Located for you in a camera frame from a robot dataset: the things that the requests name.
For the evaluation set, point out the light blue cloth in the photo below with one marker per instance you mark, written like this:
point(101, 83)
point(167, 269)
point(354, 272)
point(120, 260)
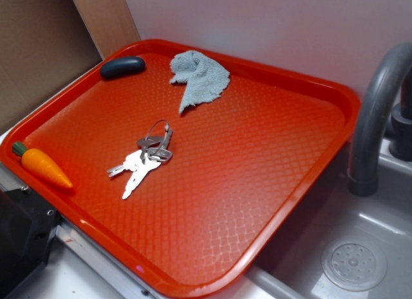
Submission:
point(205, 78)

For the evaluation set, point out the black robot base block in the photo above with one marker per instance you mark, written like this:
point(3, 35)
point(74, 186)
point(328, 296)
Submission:
point(28, 226)

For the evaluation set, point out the red plastic tray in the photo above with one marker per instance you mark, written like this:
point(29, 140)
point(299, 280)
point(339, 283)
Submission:
point(240, 163)

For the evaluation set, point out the silver key bunch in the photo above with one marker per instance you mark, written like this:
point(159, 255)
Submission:
point(152, 153)

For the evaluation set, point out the dark blue oval stone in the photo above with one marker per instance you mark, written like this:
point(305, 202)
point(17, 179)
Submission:
point(123, 66)

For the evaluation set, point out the light wooden board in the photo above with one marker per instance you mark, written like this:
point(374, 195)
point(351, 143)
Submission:
point(109, 23)

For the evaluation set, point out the grey sink faucet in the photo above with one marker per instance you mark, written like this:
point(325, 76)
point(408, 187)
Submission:
point(374, 119)

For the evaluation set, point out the grey plastic sink basin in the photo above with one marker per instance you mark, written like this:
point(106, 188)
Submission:
point(290, 264)

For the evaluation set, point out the orange toy carrot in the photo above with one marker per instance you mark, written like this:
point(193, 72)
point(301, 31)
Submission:
point(41, 165)

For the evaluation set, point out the round sink drain strainer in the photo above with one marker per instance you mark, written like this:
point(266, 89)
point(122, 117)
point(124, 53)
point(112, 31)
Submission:
point(354, 263)

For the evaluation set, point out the brown cardboard panel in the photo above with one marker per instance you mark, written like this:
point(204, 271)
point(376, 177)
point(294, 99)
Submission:
point(44, 46)

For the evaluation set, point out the dark grey faucet knob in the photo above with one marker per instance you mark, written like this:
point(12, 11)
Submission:
point(400, 146)

